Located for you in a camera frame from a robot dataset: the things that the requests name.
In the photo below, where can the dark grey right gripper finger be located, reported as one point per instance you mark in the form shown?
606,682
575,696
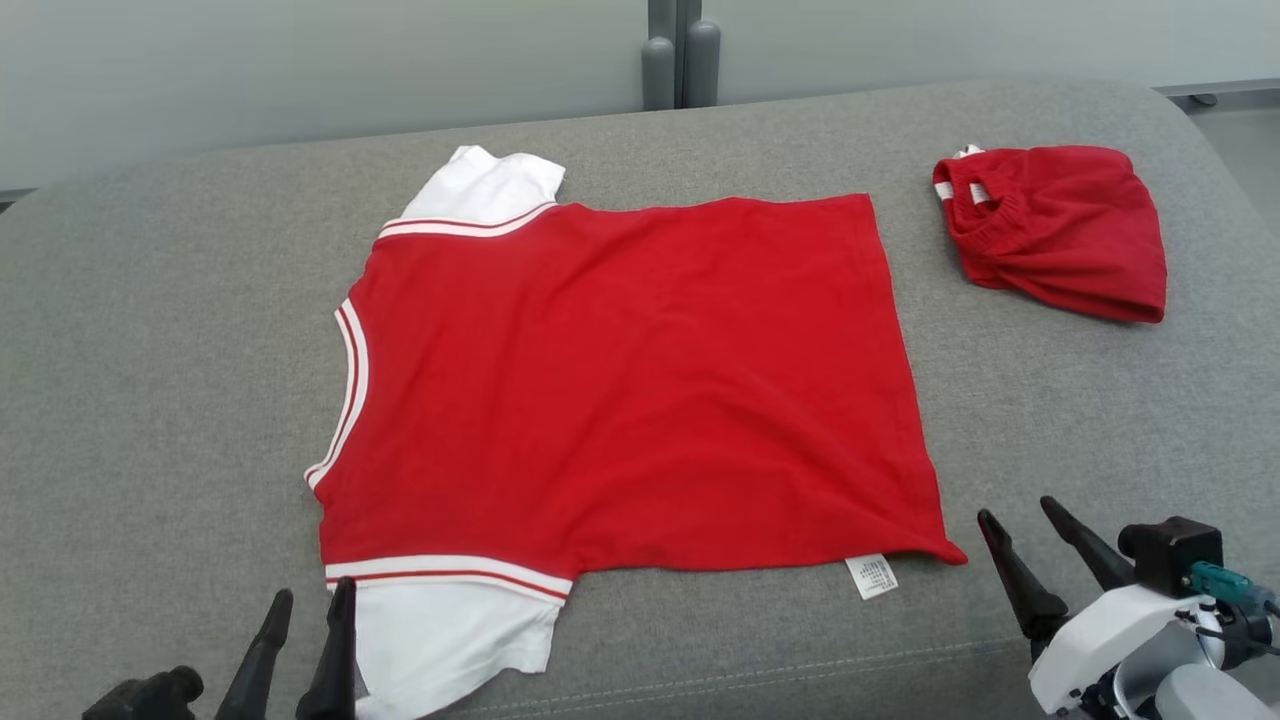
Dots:
1020,580
1095,550

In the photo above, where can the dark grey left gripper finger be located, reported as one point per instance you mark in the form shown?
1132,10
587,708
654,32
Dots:
258,660
335,670

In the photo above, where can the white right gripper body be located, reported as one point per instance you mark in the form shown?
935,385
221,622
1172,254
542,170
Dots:
1110,640

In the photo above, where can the red shorts with white stripe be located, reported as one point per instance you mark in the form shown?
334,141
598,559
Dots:
1070,240

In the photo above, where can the red shirt with white sleeves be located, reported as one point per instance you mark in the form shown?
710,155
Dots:
620,390

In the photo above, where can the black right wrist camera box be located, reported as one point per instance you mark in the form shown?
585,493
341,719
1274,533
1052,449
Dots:
1170,555

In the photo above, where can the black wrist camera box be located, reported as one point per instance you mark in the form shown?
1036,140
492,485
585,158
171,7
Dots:
145,695
1170,555

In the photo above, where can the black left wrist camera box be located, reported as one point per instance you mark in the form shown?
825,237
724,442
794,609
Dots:
145,695

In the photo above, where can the grey partition base rail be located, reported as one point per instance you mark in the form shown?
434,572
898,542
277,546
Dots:
1220,90

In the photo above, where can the grey partition post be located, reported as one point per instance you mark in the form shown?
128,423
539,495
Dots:
680,55

